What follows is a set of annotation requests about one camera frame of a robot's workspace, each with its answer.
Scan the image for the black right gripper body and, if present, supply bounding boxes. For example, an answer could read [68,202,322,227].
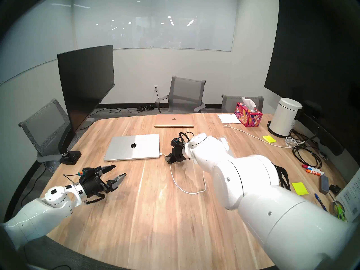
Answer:
[168,145,188,163]

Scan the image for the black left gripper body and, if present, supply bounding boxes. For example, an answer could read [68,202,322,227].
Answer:
[79,173,113,199]

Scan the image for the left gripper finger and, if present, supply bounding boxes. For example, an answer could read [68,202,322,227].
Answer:
[106,173,127,192]
[96,165,116,176]

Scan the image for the white laptop charging cable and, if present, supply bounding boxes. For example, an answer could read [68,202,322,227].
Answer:
[158,152,207,194]

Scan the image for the silver MacBook laptop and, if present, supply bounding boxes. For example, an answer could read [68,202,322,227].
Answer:
[103,134,161,162]

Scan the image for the gold MacBook laptop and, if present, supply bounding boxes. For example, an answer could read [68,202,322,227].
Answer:
[154,114,195,128]

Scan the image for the black curved desk monitor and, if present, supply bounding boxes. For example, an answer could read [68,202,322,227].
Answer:
[57,45,115,132]

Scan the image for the white paper napkin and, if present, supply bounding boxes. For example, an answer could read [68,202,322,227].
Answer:
[217,113,242,124]

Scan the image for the grey mesh chair with armrests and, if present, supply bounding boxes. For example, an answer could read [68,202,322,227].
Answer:
[155,76,206,114]

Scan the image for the grey mesh armless chair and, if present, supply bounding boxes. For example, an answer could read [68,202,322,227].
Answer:
[18,98,71,171]

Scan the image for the grey mesh office chair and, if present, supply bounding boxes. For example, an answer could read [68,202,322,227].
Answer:
[221,94,264,114]

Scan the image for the colourful floral tissue box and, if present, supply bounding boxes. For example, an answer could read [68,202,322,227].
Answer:
[234,97,263,128]

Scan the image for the black plastic laptop stand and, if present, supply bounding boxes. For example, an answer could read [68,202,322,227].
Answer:
[274,165,291,192]

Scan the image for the white cylindrical bin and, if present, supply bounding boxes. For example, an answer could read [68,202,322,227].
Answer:
[267,98,303,138]

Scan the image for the large yellow sticky note pad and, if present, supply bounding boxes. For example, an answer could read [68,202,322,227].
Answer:
[291,182,309,196]

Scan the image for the grey whiteboard eraser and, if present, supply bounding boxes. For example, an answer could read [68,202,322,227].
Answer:
[319,175,330,195]

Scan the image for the blue ballpoint pen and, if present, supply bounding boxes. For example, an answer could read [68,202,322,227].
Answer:
[314,193,328,212]

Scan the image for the green scissors in cup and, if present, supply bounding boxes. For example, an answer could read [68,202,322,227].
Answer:
[329,201,347,222]

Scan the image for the white printed paper sheet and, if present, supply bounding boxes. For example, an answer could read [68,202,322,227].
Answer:
[335,168,360,225]

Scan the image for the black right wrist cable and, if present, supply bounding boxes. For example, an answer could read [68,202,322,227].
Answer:
[179,132,195,145]

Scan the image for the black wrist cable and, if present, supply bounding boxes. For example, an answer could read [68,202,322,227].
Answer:
[62,172,84,185]
[179,132,195,145]

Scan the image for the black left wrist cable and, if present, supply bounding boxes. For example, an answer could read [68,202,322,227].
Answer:
[62,172,84,185]

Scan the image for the black cables on floor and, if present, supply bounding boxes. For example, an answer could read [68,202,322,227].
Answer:
[108,105,156,114]

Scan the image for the long thin white cable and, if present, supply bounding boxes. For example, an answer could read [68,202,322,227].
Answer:
[224,125,305,148]

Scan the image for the black coiled cable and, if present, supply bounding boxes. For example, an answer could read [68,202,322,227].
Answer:
[292,130,322,168]

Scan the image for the wide glass wall whiteboard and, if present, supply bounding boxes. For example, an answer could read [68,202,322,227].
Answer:
[73,0,238,52]

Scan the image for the frosted glass wall panel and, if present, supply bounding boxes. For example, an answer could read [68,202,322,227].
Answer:
[0,0,76,84]

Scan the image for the large black wall television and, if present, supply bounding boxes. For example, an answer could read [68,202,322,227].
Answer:
[264,0,360,138]

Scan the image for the green handled scissors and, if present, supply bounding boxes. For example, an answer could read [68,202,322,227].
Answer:
[329,193,346,222]

